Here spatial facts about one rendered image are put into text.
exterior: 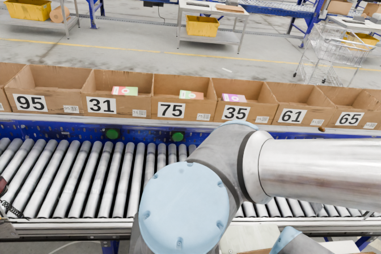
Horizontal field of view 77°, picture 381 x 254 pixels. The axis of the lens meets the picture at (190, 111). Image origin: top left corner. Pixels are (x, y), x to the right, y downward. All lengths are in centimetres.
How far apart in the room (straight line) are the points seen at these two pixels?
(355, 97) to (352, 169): 185
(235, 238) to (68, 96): 113
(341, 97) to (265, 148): 174
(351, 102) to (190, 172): 194
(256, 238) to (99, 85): 131
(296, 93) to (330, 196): 156
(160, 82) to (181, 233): 137
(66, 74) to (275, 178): 154
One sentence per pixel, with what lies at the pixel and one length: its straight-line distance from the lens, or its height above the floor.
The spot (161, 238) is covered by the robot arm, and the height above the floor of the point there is 145.
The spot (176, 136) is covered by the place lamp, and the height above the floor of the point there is 82.
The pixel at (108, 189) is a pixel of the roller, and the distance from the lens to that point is 133.
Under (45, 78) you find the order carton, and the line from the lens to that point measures 186.
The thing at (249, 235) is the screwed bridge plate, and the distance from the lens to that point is 127.
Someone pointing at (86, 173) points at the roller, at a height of 75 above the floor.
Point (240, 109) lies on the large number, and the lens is 151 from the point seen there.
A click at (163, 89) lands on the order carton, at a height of 93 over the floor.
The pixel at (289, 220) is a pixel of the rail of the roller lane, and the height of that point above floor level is 74.
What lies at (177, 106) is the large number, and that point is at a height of 99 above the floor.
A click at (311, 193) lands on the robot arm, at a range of 45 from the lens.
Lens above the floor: 182
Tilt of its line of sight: 36 degrees down
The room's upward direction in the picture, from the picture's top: 8 degrees clockwise
